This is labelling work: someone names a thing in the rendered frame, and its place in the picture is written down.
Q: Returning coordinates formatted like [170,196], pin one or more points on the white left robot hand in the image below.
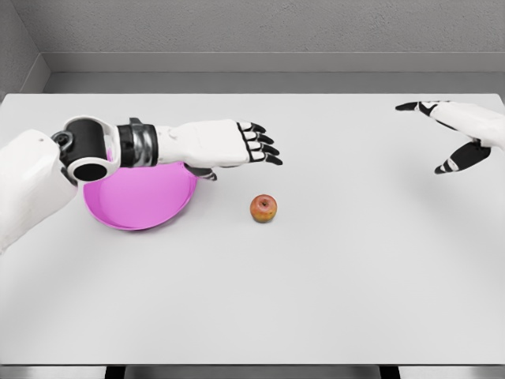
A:
[221,144]

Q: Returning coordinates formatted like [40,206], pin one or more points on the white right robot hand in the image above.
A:
[469,122]

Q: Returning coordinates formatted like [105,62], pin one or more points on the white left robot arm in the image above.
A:
[47,169]

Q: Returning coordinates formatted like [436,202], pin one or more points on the red yellow apple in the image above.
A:
[263,208]

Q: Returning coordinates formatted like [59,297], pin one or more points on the pink round plate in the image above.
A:
[142,197]

